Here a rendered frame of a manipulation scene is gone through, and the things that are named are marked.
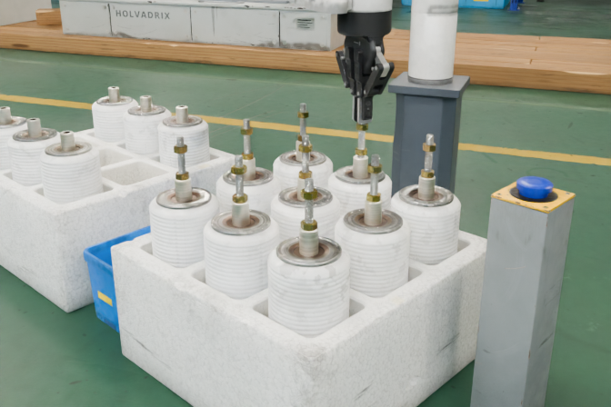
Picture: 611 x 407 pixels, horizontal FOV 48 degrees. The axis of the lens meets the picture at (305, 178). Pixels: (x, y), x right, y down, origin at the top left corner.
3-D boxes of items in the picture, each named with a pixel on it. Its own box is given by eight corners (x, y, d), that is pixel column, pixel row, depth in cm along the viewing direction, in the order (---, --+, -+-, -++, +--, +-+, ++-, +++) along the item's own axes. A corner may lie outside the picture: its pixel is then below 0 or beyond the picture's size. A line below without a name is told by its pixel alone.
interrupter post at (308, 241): (307, 247, 81) (307, 222, 80) (323, 253, 79) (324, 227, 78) (294, 254, 79) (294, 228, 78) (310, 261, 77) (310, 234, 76)
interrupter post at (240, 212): (232, 230, 85) (231, 205, 84) (230, 222, 88) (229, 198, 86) (251, 228, 86) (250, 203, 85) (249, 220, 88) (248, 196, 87)
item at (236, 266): (212, 371, 88) (205, 243, 81) (207, 330, 96) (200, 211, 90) (285, 362, 89) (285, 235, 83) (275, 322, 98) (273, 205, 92)
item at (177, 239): (221, 331, 96) (215, 212, 90) (152, 332, 96) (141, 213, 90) (227, 296, 105) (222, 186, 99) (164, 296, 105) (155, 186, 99)
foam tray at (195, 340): (302, 266, 129) (301, 176, 123) (487, 350, 104) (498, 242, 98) (121, 354, 103) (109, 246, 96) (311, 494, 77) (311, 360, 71)
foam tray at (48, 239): (135, 192, 165) (128, 120, 159) (244, 240, 140) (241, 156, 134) (-30, 243, 138) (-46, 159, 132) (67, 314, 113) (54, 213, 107)
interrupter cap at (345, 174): (357, 165, 108) (357, 162, 108) (395, 178, 103) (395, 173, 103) (324, 177, 103) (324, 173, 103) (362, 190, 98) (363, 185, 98)
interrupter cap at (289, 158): (307, 150, 115) (307, 146, 115) (335, 162, 110) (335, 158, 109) (270, 159, 111) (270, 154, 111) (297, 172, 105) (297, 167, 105)
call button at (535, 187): (525, 189, 82) (526, 173, 81) (557, 197, 79) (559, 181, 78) (508, 198, 79) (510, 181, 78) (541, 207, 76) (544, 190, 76)
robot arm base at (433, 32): (413, 74, 149) (417, -7, 143) (455, 77, 145) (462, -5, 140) (403, 83, 140) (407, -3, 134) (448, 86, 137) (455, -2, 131)
